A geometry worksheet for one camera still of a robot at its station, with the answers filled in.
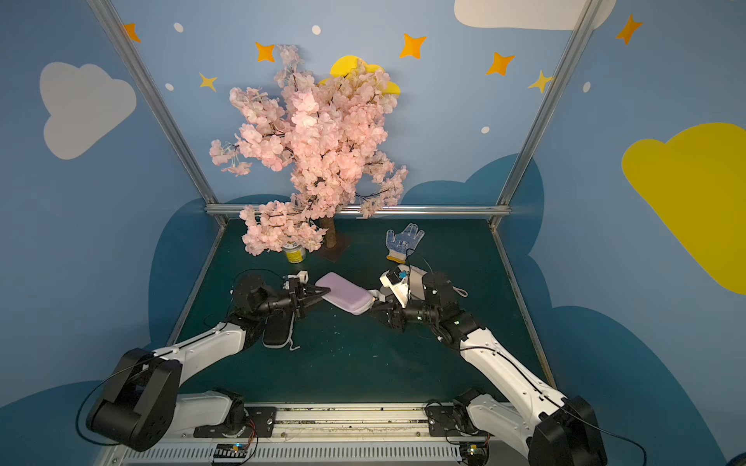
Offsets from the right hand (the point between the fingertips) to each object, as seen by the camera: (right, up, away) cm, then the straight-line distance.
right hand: (377, 305), depth 74 cm
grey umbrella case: (-8, +3, 0) cm, 9 cm away
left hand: (-12, +4, 0) cm, 13 cm away
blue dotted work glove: (+10, +16, +40) cm, 45 cm away
